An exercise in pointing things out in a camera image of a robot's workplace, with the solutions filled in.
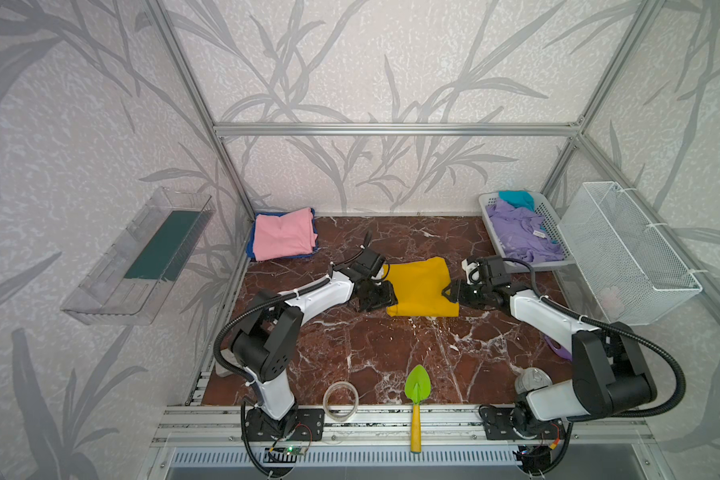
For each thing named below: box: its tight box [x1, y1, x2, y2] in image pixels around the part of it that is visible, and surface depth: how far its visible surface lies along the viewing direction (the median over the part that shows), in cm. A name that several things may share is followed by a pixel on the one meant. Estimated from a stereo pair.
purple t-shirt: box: [486, 200, 564, 262], surface depth 113 cm
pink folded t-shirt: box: [253, 208, 318, 261], surface depth 113 cm
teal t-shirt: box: [498, 190, 535, 212], surface depth 117 cm
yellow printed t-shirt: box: [382, 257, 460, 317], surface depth 92 cm
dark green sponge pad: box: [124, 210, 210, 281], surface depth 68 cm
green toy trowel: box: [405, 364, 431, 453], surface depth 78 cm
